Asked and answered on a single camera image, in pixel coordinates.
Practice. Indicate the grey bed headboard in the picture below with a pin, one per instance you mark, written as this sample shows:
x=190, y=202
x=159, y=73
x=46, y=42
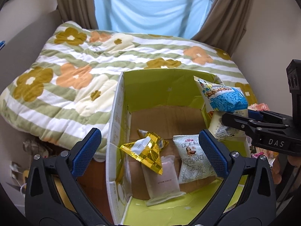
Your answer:
x=23, y=49

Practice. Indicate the blue window cloth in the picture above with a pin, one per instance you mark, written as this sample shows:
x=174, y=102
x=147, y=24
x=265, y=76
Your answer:
x=180, y=18

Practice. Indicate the floral striped quilt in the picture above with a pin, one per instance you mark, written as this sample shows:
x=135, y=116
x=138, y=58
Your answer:
x=71, y=86

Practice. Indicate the gold yellow snack bag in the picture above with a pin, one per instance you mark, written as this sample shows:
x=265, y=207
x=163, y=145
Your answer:
x=147, y=150

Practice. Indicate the blue white snack bag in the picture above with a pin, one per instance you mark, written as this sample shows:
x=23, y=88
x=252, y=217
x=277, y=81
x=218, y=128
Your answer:
x=218, y=100

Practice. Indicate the brown curtain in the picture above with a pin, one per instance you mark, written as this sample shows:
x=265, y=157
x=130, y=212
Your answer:
x=225, y=24
x=80, y=11

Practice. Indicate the white nut snack bag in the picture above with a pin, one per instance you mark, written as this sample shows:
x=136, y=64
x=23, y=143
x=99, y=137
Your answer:
x=195, y=164

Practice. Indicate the frosted pink snack packet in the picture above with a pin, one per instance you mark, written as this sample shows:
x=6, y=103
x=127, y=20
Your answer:
x=162, y=188

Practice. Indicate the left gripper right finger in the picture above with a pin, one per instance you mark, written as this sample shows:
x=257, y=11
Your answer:
x=256, y=204

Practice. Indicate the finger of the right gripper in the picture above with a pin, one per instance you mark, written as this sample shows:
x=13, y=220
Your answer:
x=269, y=117
x=247, y=124

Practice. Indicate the right brown curtain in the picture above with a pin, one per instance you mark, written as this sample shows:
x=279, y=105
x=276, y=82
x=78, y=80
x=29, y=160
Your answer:
x=225, y=24

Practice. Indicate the left brown curtain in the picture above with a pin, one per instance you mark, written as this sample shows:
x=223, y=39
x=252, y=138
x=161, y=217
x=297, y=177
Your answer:
x=80, y=11

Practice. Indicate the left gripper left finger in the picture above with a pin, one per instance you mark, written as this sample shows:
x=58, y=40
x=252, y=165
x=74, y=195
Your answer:
x=53, y=195

